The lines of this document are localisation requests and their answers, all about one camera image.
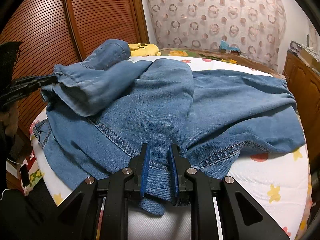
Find blue denim jeans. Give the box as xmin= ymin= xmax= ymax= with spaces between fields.
xmin=33 ymin=40 xmax=305 ymax=216

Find person's left hand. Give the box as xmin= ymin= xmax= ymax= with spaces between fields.
xmin=1 ymin=101 xmax=19 ymax=137

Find white floral bed blanket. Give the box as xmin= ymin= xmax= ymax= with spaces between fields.
xmin=29 ymin=55 xmax=312 ymax=240

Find brown louvered wardrobe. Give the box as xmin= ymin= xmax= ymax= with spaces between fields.
xmin=0 ymin=0 xmax=150 ymax=136

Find yellow plush toy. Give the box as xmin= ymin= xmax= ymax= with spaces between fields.
xmin=129 ymin=43 xmax=161 ymax=57

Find colourful floral bed sheet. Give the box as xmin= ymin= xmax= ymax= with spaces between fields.
xmin=159 ymin=48 xmax=285 ymax=79

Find wooden dresser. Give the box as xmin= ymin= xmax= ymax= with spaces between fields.
xmin=284 ymin=51 xmax=320 ymax=171

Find blue item on headboard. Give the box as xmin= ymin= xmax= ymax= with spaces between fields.
xmin=219 ymin=40 xmax=241 ymax=56

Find cardboard box on dresser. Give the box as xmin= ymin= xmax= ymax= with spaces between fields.
xmin=290 ymin=41 xmax=319 ymax=69

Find pink circle patterned curtain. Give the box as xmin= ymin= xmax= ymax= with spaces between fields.
xmin=147 ymin=0 xmax=286 ymax=69

